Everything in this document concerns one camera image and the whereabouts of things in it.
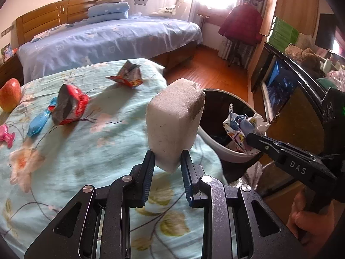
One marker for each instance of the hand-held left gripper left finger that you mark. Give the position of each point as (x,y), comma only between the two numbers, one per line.
(148,172)

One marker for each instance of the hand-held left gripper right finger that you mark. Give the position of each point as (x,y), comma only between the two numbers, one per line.
(188,183)

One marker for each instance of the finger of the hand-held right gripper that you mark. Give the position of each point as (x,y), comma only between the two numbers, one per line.
(265,147)

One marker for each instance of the printed white paper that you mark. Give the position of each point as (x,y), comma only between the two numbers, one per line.
(237,129)

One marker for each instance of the white sponge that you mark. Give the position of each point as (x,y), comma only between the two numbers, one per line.
(172,118)

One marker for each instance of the white trash bin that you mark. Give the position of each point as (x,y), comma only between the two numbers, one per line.
(215,105)

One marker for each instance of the red snack wrapper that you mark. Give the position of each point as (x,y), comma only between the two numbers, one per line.
(75,105)

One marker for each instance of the blue plastic toy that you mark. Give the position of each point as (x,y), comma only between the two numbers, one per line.
(37,122)

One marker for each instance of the pink plastic toy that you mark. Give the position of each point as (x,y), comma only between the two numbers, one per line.
(5,135)

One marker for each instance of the person's right hand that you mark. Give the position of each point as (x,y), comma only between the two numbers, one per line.
(307,226)

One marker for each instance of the wooden television cabinet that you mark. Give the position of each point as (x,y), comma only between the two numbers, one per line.
(296,121)

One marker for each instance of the black television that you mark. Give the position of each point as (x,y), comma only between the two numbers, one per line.
(280,86)

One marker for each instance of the brown teddy bear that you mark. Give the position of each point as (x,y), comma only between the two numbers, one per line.
(304,56)

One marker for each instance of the coat rack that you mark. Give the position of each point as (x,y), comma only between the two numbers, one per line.
(237,51)

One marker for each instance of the printed foil wrapper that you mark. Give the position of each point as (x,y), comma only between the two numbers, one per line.
(129,74)

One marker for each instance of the stack of green boxes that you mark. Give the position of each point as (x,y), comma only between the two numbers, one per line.
(283,32)

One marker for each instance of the dark red coat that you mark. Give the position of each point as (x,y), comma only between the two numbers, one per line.
(240,24)

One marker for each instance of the bed with blue sheet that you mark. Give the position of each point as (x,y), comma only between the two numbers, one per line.
(107,40)

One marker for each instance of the red yellow apple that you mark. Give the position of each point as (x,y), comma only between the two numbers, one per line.
(9,94)

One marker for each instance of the folded blue quilt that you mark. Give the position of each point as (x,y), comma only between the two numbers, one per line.
(107,12)

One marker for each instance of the flat printed pillow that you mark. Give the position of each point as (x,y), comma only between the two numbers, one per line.
(51,32)

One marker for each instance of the wooden nightstand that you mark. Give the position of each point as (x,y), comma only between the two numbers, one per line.
(10,67)

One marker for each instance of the wooden headboard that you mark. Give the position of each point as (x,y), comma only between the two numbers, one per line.
(40,19)

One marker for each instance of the photo frame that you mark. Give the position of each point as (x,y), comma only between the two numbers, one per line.
(5,50)

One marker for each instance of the wall switch panel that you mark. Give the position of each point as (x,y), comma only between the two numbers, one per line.
(6,31)

